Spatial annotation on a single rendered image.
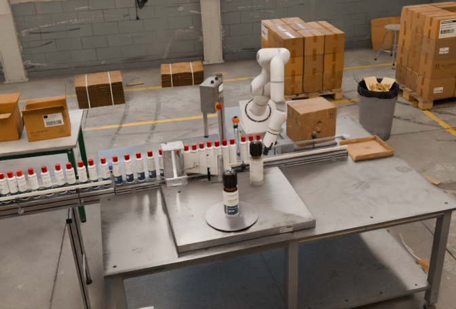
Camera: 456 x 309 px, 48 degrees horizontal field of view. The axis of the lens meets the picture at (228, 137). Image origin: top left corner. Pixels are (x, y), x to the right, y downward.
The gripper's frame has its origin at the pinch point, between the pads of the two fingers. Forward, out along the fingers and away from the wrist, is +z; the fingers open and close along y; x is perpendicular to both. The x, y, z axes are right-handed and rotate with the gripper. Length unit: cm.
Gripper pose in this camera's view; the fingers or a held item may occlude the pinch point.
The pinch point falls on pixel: (265, 151)
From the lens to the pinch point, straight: 361.2
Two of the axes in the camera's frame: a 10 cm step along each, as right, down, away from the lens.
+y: 2.4, 4.1, -8.8
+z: -2.9, 8.9, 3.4
